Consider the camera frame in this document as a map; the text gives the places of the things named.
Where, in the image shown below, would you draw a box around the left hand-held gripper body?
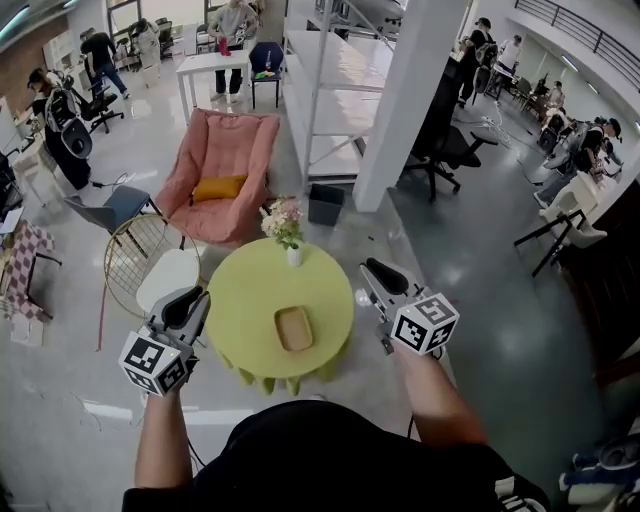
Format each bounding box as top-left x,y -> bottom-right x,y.
118,310 -> 199,398

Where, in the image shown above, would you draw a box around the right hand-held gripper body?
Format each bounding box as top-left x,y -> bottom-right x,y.
375,286 -> 460,357

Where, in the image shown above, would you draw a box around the small wooden tray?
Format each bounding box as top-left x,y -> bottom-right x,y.
273,306 -> 315,353

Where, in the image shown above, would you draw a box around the person's left forearm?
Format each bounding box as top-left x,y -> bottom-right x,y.
133,387 -> 195,489

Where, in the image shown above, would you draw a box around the person's right forearm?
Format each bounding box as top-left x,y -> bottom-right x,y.
399,344 -> 489,446

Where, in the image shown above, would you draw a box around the green round table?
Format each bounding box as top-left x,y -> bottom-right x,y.
206,237 -> 356,396

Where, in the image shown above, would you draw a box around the red floor stick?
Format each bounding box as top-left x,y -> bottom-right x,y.
96,287 -> 109,353

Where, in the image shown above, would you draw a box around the dark trash bin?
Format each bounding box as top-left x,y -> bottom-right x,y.
307,183 -> 346,226

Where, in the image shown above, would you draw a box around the grey side chair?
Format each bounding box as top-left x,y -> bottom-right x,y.
64,184 -> 166,236

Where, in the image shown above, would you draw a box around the pink white flower bouquet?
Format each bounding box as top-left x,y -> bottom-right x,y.
259,195 -> 306,251

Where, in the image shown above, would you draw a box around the yellow cushion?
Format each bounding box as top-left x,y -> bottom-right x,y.
192,174 -> 249,204

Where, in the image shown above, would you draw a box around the white floor box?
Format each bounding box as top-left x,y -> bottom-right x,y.
9,314 -> 46,346

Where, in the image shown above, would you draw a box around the black office chair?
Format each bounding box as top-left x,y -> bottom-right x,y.
399,69 -> 501,204
79,82 -> 126,135

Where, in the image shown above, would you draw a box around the pink padded lounge chair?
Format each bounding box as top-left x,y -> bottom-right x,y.
154,107 -> 281,246

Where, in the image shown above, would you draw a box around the checkered cloth table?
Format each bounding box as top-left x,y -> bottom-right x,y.
0,219 -> 64,321

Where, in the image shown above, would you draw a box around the person's black shirt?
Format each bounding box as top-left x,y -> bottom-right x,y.
122,399 -> 551,512

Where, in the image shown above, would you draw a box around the white square pillar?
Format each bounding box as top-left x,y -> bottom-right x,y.
352,0 -> 474,214

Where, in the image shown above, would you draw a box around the white chair black legs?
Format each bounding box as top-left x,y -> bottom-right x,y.
514,174 -> 609,279

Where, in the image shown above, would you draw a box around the dark wooden counter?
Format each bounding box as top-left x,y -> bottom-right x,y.
557,179 -> 640,386

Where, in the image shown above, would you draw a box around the white metal shelving rack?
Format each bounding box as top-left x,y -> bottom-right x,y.
282,0 -> 401,184

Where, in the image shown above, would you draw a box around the white rectangular table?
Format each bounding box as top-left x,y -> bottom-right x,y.
175,49 -> 251,126

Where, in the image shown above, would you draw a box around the dark blue chair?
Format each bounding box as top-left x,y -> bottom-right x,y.
248,41 -> 286,111

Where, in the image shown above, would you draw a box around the black balcony railing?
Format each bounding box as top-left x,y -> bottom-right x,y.
514,0 -> 640,66

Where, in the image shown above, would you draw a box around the gold wire chair white seat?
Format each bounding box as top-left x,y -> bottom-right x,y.
103,214 -> 211,321

